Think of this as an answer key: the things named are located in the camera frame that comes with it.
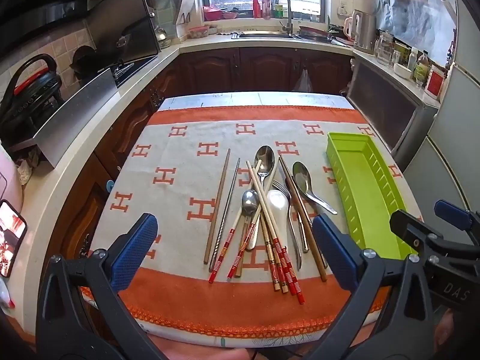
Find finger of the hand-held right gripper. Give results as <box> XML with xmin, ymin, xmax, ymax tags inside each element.
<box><xmin>435</xmin><ymin>200</ymin><xmax>480</xmax><ymax>248</ymax></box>
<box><xmin>389</xmin><ymin>209</ymin><xmax>480</xmax><ymax>267</ymax></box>

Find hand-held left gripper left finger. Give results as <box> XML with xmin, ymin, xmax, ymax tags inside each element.
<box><xmin>35</xmin><ymin>213</ymin><xmax>169</xmax><ymax>360</ymax></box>

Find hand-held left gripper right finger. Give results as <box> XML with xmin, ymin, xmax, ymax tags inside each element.
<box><xmin>307</xmin><ymin>214</ymin><xmax>436</xmax><ymax>360</ymax></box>

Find brown wooden chopstick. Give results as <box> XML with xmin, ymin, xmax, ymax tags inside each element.
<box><xmin>203</xmin><ymin>148</ymin><xmax>231</xmax><ymax>265</ymax></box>
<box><xmin>278</xmin><ymin>154</ymin><xmax>328</xmax><ymax>283</ymax></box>

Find green plastic utensil tray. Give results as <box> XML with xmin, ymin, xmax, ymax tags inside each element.
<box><xmin>325</xmin><ymin>132</ymin><xmax>419</xmax><ymax>261</ymax></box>

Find white ceramic spoon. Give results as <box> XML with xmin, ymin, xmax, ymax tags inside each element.
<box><xmin>265</xmin><ymin>189</ymin><xmax>291</xmax><ymax>250</ymax></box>

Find metal soup spoon curved handle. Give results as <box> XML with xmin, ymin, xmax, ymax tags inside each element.
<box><xmin>292</xmin><ymin>161</ymin><xmax>338</xmax><ymax>215</ymax></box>

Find silver metal chopstick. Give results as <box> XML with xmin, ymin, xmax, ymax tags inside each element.
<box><xmin>208</xmin><ymin>157</ymin><xmax>241</xmax><ymax>273</ymax></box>

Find large metal spoon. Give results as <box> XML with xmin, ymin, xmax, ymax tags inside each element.
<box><xmin>245</xmin><ymin>145</ymin><xmax>277</xmax><ymax>251</ymax></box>

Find person's right hand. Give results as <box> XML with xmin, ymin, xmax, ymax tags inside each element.
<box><xmin>435</xmin><ymin>307</ymin><xmax>471</xmax><ymax>360</ymax></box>

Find person's left hand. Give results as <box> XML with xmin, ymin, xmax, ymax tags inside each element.
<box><xmin>150</xmin><ymin>337</ymin><xmax>250</xmax><ymax>360</ymax></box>

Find orange and white printed blanket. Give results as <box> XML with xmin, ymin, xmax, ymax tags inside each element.
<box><xmin>80</xmin><ymin>105</ymin><xmax>424</xmax><ymax>340</ymax></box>

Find grey refrigerator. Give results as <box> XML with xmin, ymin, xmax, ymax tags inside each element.
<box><xmin>390</xmin><ymin>64</ymin><xmax>480</xmax><ymax>226</ymax></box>

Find smartphone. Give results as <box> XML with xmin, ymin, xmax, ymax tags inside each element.
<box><xmin>0</xmin><ymin>199</ymin><xmax>28</xmax><ymax>278</ymax></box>

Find red and white container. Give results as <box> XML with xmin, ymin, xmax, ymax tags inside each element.
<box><xmin>425</xmin><ymin>65</ymin><xmax>447</xmax><ymax>98</ymax></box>

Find crumpled white plastic bag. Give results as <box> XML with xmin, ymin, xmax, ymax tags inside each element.
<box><xmin>17</xmin><ymin>150</ymin><xmax>40</xmax><ymax>184</ymax></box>

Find white plastic packet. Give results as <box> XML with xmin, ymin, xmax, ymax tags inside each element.
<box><xmin>0</xmin><ymin>281</ymin><xmax>16</xmax><ymax>308</ymax></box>

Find folded steel panel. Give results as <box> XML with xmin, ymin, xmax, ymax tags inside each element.
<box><xmin>33</xmin><ymin>68</ymin><xmax>121</xmax><ymax>169</ymax></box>

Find pink rice cooker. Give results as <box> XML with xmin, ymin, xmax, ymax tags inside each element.
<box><xmin>0</xmin><ymin>146</ymin><xmax>23</xmax><ymax>211</ymax></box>

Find clear plastic bottle green label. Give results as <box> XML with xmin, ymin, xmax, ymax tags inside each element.
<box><xmin>414</xmin><ymin>50</ymin><xmax>430</xmax><ymax>87</ymax></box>

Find green label jar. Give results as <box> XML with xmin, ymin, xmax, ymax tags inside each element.
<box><xmin>392</xmin><ymin>43</ymin><xmax>409</xmax><ymax>68</ymax></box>

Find hanging clear plastic bag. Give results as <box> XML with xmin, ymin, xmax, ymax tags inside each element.
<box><xmin>292</xmin><ymin>68</ymin><xmax>313</xmax><ymax>92</ymax></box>

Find clear glass jar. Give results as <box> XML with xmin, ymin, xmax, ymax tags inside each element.
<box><xmin>377</xmin><ymin>32</ymin><xmax>394</xmax><ymax>64</ymax></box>

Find black gas stove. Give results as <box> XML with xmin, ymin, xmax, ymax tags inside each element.
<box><xmin>110</xmin><ymin>56</ymin><xmax>158</xmax><ymax>87</ymax></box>

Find black pressure cooker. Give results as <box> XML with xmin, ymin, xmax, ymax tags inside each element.
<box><xmin>0</xmin><ymin>54</ymin><xmax>64</xmax><ymax>139</ymax></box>

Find brown wooden kitchen cabinets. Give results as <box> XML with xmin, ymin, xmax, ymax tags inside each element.
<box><xmin>56</xmin><ymin>47</ymin><xmax>355</xmax><ymax>256</ymax></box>

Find steel electric kettle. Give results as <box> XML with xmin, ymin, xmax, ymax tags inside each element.
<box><xmin>344</xmin><ymin>9</ymin><xmax>377</xmax><ymax>54</ymax></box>

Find clear plastic sheet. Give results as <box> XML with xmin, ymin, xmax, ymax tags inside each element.
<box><xmin>375</xmin><ymin>0</ymin><xmax>458</xmax><ymax>64</ymax></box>

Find steel teapot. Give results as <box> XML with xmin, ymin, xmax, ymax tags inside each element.
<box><xmin>155</xmin><ymin>26</ymin><xmax>171</xmax><ymax>49</ymax></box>

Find red pan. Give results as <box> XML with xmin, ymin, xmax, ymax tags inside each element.
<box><xmin>298</xmin><ymin>25</ymin><xmax>331</xmax><ymax>40</ymax></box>

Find black wok on stove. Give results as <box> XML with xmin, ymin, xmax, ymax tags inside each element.
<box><xmin>88</xmin><ymin>0</ymin><xmax>162</xmax><ymax>66</ymax></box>

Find steel kitchen sink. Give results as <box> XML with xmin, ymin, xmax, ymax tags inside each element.
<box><xmin>232</xmin><ymin>30</ymin><xmax>301</xmax><ymax>40</ymax></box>

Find steel sink faucet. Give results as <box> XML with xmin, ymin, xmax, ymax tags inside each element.
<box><xmin>275</xmin><ymin>0</ymin><xmax>294</xmax><ymax>34</ymax></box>

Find white cutting board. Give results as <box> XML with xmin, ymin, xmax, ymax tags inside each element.
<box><xmin>175</xmin><ymin>0</ymin><xmax>201</xmax><ymax>38</ymax></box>

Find black range hood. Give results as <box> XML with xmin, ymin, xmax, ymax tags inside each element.
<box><xmin>0</xmin><ymin>0</ymin><xmax>91</xmax><ymax>42</ymax></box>

